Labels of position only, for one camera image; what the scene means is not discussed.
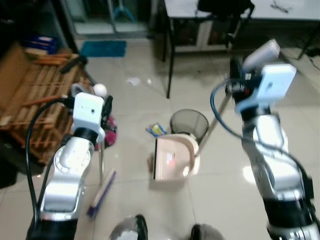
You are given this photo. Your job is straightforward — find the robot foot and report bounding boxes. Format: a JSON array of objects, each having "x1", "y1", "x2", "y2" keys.
[
  {"x1": 109, "y1": 214, "x2": 149, "y2": 240},
  {"x1": 189, "y1": 223, "x2": 227, "y2": 240}
]

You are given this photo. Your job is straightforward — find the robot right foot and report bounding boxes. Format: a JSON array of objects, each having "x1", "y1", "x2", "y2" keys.
[{"x1": 189, "y1": 223, "x2": 227, "y2": 240}]

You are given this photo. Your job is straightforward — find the black eyeglasses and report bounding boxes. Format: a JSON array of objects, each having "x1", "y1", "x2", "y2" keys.
[{"x1": 269, "y1": 1, "x2": 292, "y2": 14}]

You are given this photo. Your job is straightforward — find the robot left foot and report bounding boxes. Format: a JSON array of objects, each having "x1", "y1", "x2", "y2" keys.
[{"x1": 109, "y1": 214, "x2": 149, "y2": 240}]

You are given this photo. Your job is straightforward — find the black bag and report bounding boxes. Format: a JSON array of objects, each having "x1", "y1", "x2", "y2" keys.
[{"x1": 197, "y1": 0, "x2": 255, "y2": 22}]

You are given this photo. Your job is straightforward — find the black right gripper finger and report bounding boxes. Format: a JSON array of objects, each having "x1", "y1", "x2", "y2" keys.
[{"x1": 229, "y1": 56, "x2": 247, "y2": 76}]

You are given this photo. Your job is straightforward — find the black floor cables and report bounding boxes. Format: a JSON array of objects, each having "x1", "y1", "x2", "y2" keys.
[{"x1": 299, "y1": 34, "x2": 320, "y2": 72}]

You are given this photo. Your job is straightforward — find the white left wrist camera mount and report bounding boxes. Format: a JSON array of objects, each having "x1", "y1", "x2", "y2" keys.
[{"x1": 71, "y1": 92, "x2": 106, "y2": 144}]

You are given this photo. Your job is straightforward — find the glass door cabinet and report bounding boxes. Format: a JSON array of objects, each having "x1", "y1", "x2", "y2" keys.
[{"x1": 62, "y1": 0, "x2": 152, "y2": 39}]

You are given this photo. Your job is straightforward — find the wooden slatted rack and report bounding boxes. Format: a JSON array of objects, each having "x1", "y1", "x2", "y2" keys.
[{"x1": 0, "y1": 42, "x2": 97, "y2": 166}]

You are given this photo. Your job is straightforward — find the beige long-handled dustpan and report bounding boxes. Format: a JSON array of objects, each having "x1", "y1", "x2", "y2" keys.
[{"x1": 151, "y1": 39, "x2": 282, "y2": 192}]

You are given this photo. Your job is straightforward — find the yellow and blue wrapper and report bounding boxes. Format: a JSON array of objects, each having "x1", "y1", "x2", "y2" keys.
[{"x1": 146, "y1": 123, "x2": 169, "y2": 138}]

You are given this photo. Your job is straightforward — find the white table with black legs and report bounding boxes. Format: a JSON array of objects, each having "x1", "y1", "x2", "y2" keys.
[{"x1": 163, "y1": 0, "x2": 320, "y2": 99}]

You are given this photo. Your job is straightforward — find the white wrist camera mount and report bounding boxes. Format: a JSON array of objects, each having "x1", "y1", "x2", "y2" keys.
[
  {"x1": 234, "y1": 63, "x2": 298, "y2": 114},
  {"x1": 71, "y1": 92, "x2": 106, "y2": 144}
]

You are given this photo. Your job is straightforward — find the blue floor mat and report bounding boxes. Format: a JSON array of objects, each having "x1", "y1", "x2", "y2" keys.
[{"x1": 79, "y1": 40, "x2": 128, "y2": 59}]

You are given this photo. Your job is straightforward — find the blue box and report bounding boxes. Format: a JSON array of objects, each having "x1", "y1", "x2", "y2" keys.
[{"x1": 22, "y1": 34, "x2": 59, "y2": 55}]

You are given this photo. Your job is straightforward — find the white crumpled paper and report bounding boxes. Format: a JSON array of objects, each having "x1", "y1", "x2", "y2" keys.
[{"x1": 127, "y1": 76, "x2": 144, "y2": 86}]

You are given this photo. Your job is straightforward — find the blue-grey right arm cable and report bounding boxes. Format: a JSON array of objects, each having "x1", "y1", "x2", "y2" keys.
[{"x1": 209, "y1": 79, "x2": 315, "y2": 201}]

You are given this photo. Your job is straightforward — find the black mesh wastebasket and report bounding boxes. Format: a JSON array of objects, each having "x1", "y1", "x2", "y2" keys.
[{"x1": 170, "y1": 108, "x2": 210, "y2": 144}]

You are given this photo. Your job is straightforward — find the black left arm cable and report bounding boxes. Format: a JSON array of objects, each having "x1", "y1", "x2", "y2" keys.
[{"x1": 24, "y1": 97, "x2": 76, "y2": 228}]

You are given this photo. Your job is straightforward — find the broom with blue bristles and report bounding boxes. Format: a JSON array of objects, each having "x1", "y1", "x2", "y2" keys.
[{"x1": 87, "y1": 83, "x2": 119, "y2": 220}]

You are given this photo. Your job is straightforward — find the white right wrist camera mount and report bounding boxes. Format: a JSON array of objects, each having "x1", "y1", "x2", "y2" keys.
[{"x1": 234, "y1": 63, "x2": 298, "y2": 114}]

